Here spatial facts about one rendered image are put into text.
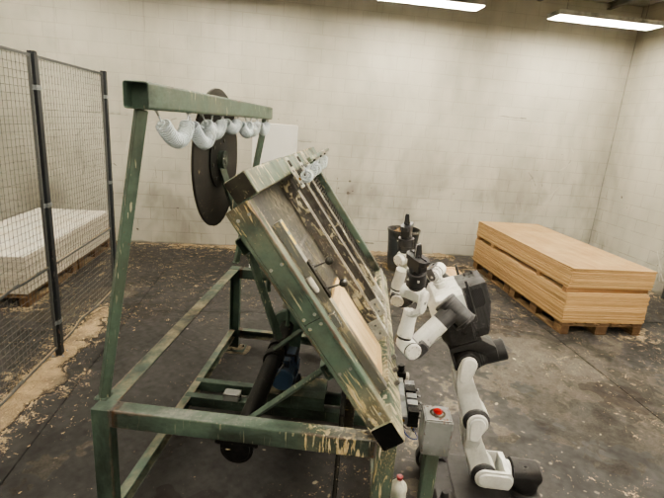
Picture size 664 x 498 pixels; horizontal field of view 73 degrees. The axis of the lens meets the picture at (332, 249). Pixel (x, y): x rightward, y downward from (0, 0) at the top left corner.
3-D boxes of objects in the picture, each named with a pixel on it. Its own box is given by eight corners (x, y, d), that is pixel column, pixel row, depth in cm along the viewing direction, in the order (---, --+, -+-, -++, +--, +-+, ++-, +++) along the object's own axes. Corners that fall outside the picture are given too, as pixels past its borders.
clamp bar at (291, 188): (377, 342, 267) (413, 323, 262) (268, 168, 245) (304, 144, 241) (377, 334, 277) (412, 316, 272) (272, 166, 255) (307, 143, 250)
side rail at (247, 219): (369, 431, 194) (391, 420, 192) (224, 213, 174) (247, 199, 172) (369, 422, 200) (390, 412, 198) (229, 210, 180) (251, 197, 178)
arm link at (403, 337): (397, 309, 210) (388, 347, 214) (406, 318, 201) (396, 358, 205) (418, 311, 213) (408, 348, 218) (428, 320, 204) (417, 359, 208)
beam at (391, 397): (383, 453, 196) (405, 443, 194) (369, 431, 194) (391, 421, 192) (375, 284, 408) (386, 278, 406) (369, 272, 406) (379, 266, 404)
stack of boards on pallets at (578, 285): (641, 336, 526) (659, 272, 505) (557, 334, 513) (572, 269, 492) (530, 269, 761) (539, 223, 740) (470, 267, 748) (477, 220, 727)
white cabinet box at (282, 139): (290, 275, 639) (297, 125, 585) (248, 274, 632) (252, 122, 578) (289, 262, 698) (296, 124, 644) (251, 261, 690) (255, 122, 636)
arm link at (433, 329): (405, 354, 219) (439, 322, 219) (417, 368, 207) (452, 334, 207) (391, 340, 215) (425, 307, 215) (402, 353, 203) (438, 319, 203)
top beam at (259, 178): (236, 206, 173) (258, 193, 171) (221, 184, 171) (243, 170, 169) (309, 162, 385) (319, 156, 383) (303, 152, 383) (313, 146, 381)
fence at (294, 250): (379, 392, 217) (387, 388, 216) (272, 225, 200) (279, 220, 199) (379, 386, 222) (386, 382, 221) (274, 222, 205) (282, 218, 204)
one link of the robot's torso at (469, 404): (484, 414, 259) (474, 341, 248) (493, 435, 242) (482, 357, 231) (457, 418, 261) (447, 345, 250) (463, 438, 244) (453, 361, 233)
